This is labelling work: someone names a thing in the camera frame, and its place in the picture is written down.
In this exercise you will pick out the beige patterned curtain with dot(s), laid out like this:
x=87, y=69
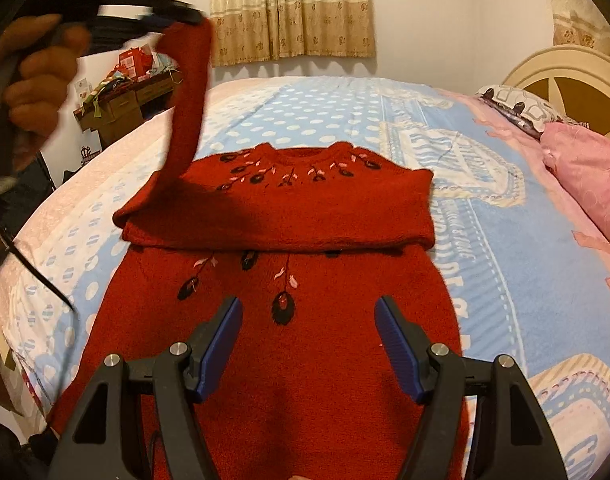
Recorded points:
x=290, y=10

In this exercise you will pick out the red gift box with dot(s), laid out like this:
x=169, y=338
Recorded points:
x=135, y=62

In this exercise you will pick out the white printed box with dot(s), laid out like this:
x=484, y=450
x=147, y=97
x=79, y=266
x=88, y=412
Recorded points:
x=85, y=157

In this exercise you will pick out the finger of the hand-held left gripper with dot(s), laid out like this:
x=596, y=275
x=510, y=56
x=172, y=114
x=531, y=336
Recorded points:
x=182, y=11

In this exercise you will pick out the white patterned pillow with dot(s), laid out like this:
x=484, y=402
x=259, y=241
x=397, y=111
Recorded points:
x=525, y=105

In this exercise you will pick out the red knitted sweater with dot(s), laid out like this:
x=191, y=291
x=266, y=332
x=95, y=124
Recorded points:
x=305, y=210

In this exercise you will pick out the blue polka-dot printed blanket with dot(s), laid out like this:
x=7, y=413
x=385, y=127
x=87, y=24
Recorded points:
x=335, y=110

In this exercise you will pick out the pink pillow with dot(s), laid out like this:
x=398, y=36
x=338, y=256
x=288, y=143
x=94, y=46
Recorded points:
x=590, y=170

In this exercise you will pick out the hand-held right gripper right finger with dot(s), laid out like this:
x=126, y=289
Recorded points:
x=400, y=345

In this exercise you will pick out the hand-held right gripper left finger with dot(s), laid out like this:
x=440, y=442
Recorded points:
x=220, y=345

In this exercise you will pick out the person's left hand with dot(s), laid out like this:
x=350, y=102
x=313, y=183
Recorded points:
x=40, y=85

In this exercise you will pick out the cardboard box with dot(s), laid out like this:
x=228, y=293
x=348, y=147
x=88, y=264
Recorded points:
x=115, y=115

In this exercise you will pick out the cream wooden headboard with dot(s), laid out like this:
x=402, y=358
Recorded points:
x=545, y=65

